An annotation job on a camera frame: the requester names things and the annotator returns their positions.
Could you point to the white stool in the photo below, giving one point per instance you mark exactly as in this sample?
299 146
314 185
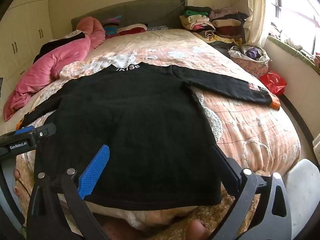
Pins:
303 182

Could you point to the floral fabric basket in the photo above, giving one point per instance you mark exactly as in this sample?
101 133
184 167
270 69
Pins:
250 66

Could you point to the purple cloth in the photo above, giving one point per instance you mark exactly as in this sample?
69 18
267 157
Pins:
252 52

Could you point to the red and cream cloth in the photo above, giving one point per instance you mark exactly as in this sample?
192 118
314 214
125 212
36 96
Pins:
132 28

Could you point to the cream curtain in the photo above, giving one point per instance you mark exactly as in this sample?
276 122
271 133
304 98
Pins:
256 12

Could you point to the dark wooden bed frame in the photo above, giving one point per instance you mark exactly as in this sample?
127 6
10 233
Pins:
300 120

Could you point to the black t-shirt with print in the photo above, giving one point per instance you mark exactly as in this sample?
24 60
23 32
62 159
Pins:
137 130

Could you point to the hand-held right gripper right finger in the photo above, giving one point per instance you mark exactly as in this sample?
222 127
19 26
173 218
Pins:
226 166

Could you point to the grey patterned cloth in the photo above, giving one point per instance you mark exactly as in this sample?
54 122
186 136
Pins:
157 27

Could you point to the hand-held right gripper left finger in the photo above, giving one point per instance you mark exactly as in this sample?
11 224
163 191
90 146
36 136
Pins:
96 170

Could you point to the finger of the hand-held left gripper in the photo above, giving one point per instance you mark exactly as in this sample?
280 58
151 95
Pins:
25 129

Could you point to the window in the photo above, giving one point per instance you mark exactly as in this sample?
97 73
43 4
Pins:
297 10

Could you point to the grey pillow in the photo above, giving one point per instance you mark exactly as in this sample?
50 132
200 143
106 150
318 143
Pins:
140 15

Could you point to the green window sill cushion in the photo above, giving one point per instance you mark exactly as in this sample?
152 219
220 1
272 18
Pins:
295 53

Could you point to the cream wardrobe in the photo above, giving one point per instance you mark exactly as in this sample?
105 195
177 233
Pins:
25 25

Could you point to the red plastic bag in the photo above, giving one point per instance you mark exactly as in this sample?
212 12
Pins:
273 82

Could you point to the beige fluffy blanket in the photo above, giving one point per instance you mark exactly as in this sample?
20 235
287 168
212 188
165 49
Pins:
225 215

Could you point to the black cloth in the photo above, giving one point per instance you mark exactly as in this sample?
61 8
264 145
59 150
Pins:
50 46

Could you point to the peach patterned blanket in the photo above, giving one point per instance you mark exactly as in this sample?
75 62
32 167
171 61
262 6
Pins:
250 130

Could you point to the pink quilt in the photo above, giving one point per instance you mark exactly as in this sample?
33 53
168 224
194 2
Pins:
50 65

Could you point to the pile of folded clothes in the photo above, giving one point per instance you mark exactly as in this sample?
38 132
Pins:
215 25

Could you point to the person's left hand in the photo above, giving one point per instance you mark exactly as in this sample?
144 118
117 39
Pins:
17 174

